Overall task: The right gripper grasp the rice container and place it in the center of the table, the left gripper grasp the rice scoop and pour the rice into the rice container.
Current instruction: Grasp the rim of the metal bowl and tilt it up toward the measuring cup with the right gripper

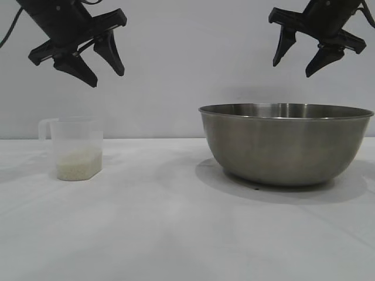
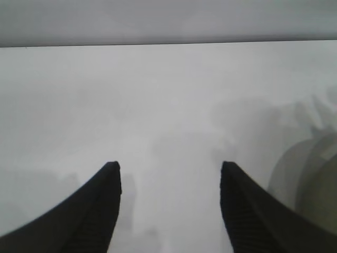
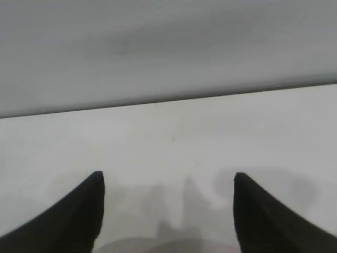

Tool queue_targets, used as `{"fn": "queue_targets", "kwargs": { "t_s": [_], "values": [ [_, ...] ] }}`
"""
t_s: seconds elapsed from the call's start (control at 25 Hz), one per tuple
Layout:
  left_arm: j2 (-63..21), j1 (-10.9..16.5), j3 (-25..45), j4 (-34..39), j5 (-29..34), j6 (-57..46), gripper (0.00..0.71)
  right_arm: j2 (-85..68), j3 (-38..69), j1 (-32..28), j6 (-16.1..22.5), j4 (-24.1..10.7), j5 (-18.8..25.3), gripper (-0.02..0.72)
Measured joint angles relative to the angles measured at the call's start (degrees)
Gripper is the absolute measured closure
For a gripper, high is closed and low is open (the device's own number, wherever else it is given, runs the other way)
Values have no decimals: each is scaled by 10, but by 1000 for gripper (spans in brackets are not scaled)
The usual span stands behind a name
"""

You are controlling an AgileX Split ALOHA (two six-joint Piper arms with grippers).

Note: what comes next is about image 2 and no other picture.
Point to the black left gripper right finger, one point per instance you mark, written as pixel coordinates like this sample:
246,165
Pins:
252,218

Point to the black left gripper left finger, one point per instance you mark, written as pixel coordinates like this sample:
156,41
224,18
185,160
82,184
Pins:
87,216

